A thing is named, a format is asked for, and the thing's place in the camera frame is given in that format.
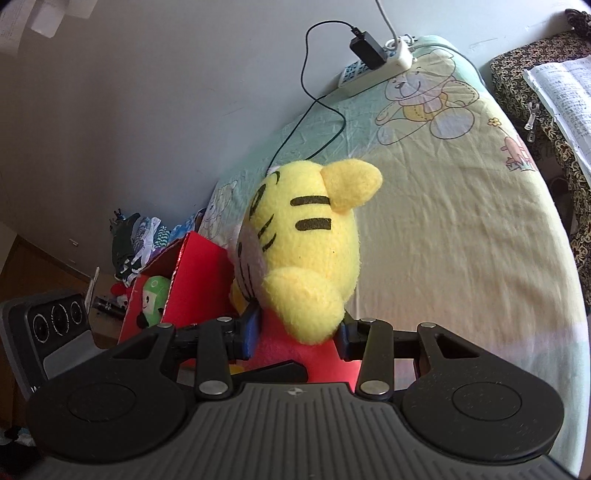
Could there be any red cardboard box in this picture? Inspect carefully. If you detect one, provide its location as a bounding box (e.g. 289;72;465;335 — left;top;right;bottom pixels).
118;232;236;343

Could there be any open book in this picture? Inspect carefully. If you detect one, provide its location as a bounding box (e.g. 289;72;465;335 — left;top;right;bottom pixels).
523;56;591;183

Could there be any black charger adapter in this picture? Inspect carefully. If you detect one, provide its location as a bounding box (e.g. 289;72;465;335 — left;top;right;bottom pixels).
349;27;388;70

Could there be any black charger cable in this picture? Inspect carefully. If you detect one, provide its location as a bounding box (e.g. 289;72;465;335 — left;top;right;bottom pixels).
264;20;364;175

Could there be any white power strip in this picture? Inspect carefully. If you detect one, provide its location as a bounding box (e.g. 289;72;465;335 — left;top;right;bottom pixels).
337;35;416;97

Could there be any pile of folded clothes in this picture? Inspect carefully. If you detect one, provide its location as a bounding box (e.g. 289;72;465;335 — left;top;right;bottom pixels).
109;209;205;287

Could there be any grey power cord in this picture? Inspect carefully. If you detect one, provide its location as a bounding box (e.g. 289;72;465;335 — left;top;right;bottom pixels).
375;0;401;45

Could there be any green smiling plush toy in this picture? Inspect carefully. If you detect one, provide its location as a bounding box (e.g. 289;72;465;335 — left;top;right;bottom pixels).
136;276;170;330

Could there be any cartoon bear bed sheet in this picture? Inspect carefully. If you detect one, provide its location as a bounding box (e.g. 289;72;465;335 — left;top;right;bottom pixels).
199;36;590;473

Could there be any dark floral blanket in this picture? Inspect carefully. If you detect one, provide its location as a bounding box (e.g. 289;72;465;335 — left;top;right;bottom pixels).
490;9;590;305

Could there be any yellow tiger plush toy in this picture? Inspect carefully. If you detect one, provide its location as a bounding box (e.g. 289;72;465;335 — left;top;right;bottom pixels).
230;159;383;385

